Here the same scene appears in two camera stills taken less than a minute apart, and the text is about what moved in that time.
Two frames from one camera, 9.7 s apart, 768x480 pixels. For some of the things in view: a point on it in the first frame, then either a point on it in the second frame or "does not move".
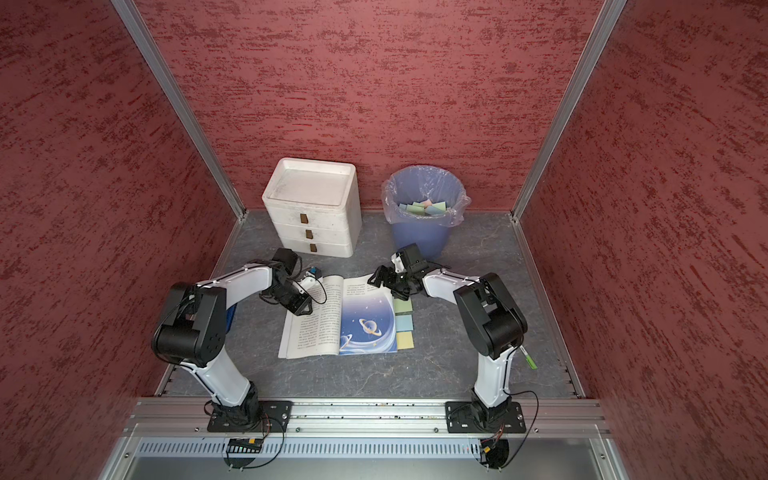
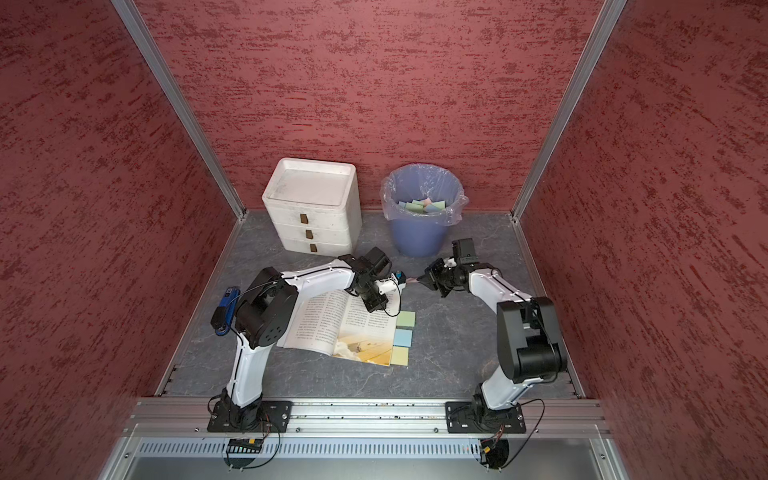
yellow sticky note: (404, 340) -> (399, 356)
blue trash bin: (424, 204) does not move
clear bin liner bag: (414, 183) does not move
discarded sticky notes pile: (426, 207) does not move
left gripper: (296, 306) -> (374, 304)
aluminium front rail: (369, 418) does not move
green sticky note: (403, 305) -> (406, 318)
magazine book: (349, 317) does not move
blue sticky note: (404, 322) -> (402, 338)
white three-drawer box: (315, 205) does not move
